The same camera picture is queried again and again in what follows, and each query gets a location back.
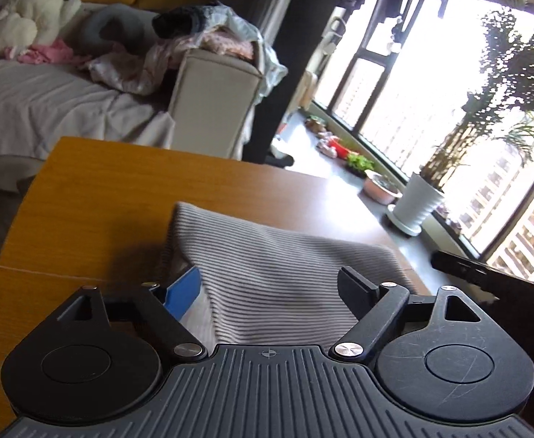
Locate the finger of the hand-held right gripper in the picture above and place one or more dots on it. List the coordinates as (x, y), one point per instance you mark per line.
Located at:
(472, 271)

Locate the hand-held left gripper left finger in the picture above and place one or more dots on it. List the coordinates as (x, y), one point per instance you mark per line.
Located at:
(182, 294)

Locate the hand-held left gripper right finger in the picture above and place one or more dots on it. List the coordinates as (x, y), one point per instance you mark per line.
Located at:
(353, 287)

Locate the grey striped sweater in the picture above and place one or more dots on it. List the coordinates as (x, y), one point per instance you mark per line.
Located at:
(271, 264)

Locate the pile of clothes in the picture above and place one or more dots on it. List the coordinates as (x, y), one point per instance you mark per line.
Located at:
(212, 36)

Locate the white plant pot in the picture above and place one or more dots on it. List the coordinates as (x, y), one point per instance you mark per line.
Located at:
(417, 203)

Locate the pink bowl planter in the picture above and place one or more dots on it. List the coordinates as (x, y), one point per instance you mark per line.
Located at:
(381, 189)

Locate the small green plant pot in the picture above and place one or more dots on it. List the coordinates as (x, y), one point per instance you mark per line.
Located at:
(360, 164)

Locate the red toy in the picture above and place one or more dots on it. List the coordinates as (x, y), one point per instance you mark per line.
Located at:
(341, 149)

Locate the pink figurines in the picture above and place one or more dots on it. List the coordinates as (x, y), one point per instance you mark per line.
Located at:
(325, 142)

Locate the small round pot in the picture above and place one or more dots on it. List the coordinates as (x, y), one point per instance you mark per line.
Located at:
(315, 125)

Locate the tall potted plant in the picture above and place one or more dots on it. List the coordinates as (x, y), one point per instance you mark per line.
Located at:
(499, 77)

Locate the beige sofa armrest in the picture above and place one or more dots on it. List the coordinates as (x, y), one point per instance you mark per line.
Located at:
(212, 100)

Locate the grey covered sofa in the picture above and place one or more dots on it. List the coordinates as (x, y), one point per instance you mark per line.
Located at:
(43, 100)

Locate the pink cloth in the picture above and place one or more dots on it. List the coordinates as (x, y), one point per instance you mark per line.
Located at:
(48, 52)

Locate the grey neck pillow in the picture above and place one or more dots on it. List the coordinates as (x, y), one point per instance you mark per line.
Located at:
(112, 20)

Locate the white plush duck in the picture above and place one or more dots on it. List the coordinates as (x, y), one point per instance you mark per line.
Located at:
(30, 9)

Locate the black window frame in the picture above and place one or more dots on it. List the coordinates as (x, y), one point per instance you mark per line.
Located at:
(376, 100)

